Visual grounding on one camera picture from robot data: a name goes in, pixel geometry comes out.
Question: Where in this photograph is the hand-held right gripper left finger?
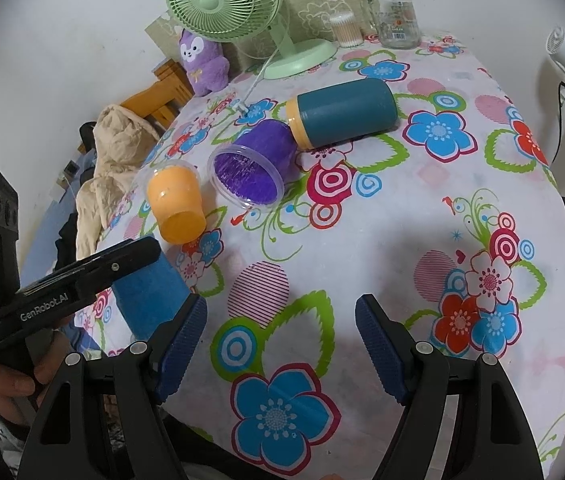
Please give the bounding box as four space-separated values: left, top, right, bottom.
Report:
12 292 208 480

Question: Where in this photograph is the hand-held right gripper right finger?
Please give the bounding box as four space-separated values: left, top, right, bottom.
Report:
355 293 558 480

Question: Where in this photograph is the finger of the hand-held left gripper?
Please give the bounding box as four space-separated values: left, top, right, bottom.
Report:
70 236 196 342

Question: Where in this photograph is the purple clear plastic cup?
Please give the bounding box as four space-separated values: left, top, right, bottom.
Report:
207 119 297 209

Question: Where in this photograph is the orange plastic cup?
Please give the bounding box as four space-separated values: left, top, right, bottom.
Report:
145 160 207 245

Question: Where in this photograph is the teal cup with yellow rim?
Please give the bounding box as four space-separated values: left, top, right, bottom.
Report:
285 78 398 151

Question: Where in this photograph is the person's left hand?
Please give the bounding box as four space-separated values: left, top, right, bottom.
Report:
0 331 71 428

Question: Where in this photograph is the dark clothing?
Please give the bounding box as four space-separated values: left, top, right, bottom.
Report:
55 210 86 272

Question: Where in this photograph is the floral tablecloth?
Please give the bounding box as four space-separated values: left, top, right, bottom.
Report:
70 35 565 478

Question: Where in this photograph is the beige crumpled cloth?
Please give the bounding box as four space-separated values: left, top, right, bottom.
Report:
76 104 163 262

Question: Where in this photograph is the wooden chair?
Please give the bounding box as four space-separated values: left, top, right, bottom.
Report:
120 58 196 133

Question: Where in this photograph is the purple plush toy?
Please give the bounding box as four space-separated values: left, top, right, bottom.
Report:
178 29 230 97

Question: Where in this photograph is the green desk fan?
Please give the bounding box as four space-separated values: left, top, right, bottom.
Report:
165 0 338 80

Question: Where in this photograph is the cotton swab container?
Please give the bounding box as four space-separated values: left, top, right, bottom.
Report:
329 10 365 49

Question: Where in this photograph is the glass jar with black lid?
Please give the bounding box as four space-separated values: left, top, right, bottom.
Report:
364 0 422 50

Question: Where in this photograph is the white fan cable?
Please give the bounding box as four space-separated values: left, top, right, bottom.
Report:
236 52 283 114

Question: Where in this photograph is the black power cable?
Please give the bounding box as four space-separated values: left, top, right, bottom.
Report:
557 80 565 162

